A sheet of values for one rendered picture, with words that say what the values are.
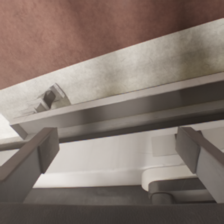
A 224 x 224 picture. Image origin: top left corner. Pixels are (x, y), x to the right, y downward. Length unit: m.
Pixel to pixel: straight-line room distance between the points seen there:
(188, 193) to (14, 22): 1.16
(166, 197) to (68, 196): 0.16
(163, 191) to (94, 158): 0.11
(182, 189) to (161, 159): 0.04
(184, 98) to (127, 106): 0.24
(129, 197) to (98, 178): 0.05
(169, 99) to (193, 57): 0.42
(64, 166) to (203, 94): 0.61
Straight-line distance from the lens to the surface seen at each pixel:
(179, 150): 0.17
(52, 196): 0.32
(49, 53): 1.13
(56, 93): 1.21
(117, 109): 0.74
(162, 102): 0.72
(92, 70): 1.08
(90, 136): 0.78
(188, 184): 0.21
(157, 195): 0.21
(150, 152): 0.23
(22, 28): 1.17
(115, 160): 0.24
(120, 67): 1.04
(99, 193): 0.27
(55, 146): 0.16
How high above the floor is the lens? 0.95
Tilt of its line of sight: 50 degrees down
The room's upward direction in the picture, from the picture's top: 169 degrees counter-clockwise
